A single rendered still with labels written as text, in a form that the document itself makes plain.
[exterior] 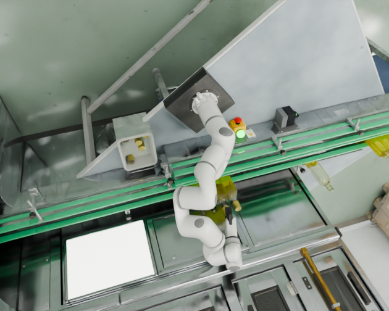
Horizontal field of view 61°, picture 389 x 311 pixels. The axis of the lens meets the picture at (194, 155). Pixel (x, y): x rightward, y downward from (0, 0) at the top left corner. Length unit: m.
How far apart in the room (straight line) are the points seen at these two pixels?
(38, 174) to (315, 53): 1.74
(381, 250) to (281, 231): 3.89
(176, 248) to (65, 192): 0.63
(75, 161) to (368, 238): 4.52
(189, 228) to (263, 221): 0.69
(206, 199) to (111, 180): 0.75
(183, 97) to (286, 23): 0.56
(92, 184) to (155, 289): 0.62
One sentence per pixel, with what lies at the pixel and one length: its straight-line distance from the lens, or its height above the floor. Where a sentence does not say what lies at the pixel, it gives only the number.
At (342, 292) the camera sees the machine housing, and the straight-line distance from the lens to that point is 1.78.
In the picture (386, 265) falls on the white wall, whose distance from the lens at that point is 5.54.
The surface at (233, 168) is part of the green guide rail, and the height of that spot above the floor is 0.95.
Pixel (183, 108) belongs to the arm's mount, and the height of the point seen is 0.81.
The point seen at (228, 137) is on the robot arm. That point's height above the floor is 1.11.
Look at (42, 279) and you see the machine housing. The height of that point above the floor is 1.15.
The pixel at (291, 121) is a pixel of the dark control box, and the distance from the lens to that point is 1.88.
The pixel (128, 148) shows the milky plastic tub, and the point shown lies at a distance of 1.71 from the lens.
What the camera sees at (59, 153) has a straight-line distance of 2.35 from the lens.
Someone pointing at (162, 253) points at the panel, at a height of 1.21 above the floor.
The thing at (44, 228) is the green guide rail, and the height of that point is 0.95.
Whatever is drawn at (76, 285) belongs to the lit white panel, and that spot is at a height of 1.25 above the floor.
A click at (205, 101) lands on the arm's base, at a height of 0.86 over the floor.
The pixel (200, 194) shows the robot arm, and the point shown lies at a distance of 1.17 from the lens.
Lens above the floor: 2.01
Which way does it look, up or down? 42 degrees down
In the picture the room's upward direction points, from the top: 158 degrees clockwise
